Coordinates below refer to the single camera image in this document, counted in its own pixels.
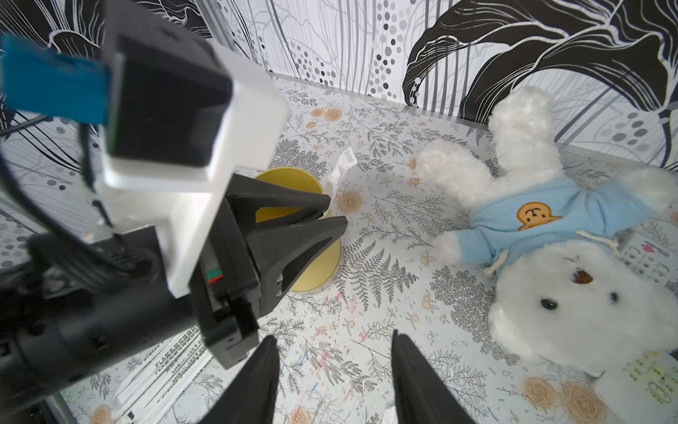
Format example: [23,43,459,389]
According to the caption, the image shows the white straw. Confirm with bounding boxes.
[323,147,358,203]
[113,326,201,414]
[117,347,212,423]

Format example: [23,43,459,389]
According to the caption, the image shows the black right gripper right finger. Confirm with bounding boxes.
[391,330,474,424]

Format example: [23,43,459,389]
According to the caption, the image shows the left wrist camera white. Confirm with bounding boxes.
[0,0,291,299]

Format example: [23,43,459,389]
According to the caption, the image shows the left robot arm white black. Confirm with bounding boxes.
[1,175,348,417]

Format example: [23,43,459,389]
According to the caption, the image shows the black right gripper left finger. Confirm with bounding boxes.
[200,336,280,424]

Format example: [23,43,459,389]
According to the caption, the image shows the yellow metal cup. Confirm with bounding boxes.
[251,167,348,293]

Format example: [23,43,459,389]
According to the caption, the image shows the white plush bunny toy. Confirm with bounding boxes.
[417,87,677,376]

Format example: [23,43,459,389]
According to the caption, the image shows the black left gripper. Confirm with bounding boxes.
[189,174,348,369]

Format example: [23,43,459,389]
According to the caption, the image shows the white remote control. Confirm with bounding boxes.
[619,231,677,286]
[593,351,677,423]

